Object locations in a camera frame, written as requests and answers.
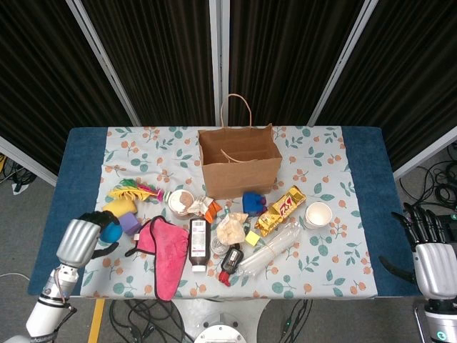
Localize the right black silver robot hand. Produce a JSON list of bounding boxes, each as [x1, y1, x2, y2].
[[378, 202, 457, 301]]

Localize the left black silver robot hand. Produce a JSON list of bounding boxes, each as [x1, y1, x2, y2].
[[56, 210, 121, 268]]

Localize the blue ball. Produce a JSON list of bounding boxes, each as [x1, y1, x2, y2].
[[99, 219, 123, 241]]

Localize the white paper cup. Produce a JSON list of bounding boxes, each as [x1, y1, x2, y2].
[[303, 202, 333, 230]]

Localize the clear bag of beige food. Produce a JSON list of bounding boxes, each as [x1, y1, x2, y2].
[[216, 212, 249, 246]]

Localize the golden snack packet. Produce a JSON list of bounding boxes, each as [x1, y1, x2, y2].
[[253, 185, 307, 237]]

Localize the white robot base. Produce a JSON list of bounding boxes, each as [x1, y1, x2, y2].
[[194, 313, 246, 343]]

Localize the brown paper bag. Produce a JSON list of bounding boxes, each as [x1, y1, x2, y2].
[[197, 93, 283, 201]]

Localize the purple foam cube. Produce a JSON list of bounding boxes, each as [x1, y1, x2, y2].
[[118, 212, 141, 236]]

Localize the yellow sponge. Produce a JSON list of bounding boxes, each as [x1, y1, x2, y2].
[[102, 199, 137, 217]]

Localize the yellow pink feather toy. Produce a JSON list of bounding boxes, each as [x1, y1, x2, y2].
[[106, 178, 165, 202]]

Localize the blue table cover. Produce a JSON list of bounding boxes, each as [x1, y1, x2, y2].
[[27, 125, 422, 297]]

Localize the pink towel black trim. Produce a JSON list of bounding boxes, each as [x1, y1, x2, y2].
[[124, 215, 190, 303]]

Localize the clear tub brown contents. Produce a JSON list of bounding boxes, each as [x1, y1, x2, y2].
[[167, 189, 196, 219]]

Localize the floral tablecloth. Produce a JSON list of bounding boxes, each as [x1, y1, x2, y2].
[[79, 125, 378, 300]]

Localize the brown bottle white cap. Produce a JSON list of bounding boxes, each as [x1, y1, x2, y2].
[[188, 217, 211, 273]]

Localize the crumpled orange silver wrapper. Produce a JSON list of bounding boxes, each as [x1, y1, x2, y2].
[[187, 195, 223, 224]]

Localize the black bottle red cap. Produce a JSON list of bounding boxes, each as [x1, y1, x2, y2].
[[218, 246, 246, 287]]

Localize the black ribbed partition panel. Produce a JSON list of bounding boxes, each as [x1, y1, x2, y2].
[[0, 0, 140, 187], [221, 0, 379, 126], [308, 0, 457, 179], [81, 0, 222, 126]]

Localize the blue building block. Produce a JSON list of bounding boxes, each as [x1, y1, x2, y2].
[[241, 192, 263, 217]]

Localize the black floor cable tangle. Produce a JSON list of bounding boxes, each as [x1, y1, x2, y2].
[[278, 299, 312, 343], [0, 153, 36, 192], [109, 299, 187, 343], [398, 142, 457, 212]]

